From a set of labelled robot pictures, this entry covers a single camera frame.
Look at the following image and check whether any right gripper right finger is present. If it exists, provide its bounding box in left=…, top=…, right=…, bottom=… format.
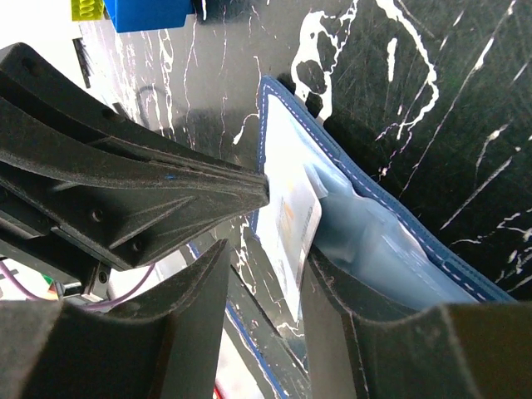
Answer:
left=301, top=249, right=531, bottom=398

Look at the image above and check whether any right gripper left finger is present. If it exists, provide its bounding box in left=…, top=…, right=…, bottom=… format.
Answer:
left=1, top=239, right=230, bottom=398

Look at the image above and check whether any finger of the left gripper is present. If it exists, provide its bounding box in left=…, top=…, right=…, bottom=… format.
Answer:
left=0, top=99, right=271, bottom=271
left=1, top=43, right=266, bottom=187

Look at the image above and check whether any blue leather card holder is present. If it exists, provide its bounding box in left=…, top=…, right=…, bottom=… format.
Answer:
left=258, top=76, right=511, bottom=310

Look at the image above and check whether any white VIP credit card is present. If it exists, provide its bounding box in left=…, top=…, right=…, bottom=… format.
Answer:
left=255, top=165, right=323, bottom=323

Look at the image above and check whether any yellow green toy house block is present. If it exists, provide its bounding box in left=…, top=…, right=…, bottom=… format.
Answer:
left=70, top=0, right=105, bottom=22

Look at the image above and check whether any small blue toy brick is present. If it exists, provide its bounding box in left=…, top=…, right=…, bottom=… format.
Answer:
left=103, top=0, right=194, bottom=33

